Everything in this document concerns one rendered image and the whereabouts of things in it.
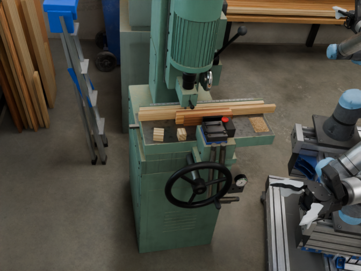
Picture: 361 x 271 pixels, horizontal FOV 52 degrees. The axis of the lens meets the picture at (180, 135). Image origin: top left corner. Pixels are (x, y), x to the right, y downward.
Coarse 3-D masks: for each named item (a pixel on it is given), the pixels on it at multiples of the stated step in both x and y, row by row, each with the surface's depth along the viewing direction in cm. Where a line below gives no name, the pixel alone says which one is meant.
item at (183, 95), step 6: (180, 78) 164; (180, 84) 161; (180, 90) 158; (186, 90) 158; (192, 90) 158; (180, 96) 159; (186, 96) 157; (192, 96) 157; (180, 102) 160; (186, 102) 159; (192, 102) 160
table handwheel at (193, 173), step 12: (192, 156) 163; (180, 168) 145; (192, 168) 143; (204, 168) 145; (216, 168) 146; (168, 180) 147; (192, 180) 150; (204, 180) 154; (216, 180) 153; (228, 180) 153; (168, 192) 150; (180, 204) 158; (192, 204) 161; (204, 204) 162
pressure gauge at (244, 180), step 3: (240, 174) 177; (243, 174) 177; (237, 177) 176; (240, 177) 175; (243, 177) 175; (246, 177) 177; (234, 180) 178; (237, 180) 175; (240, 180) 176; (243, 180) 176; (246, 180) 177; (237, 183) 177; (243, 183) 178; (246, 183) 178; (237, 186) 178; (240, 186) 179
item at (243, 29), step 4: (240, 28) 131; (244, 28) 130; (240, 32) 131; (244, 32) 131; (236, 36) 136; (232, 40) 141; (228, 44) 146; (224, 48) 151; (216, 52) 168; (220, 52) 156; (216, 56) 163; (216, 60) 167; (216, 64) 168
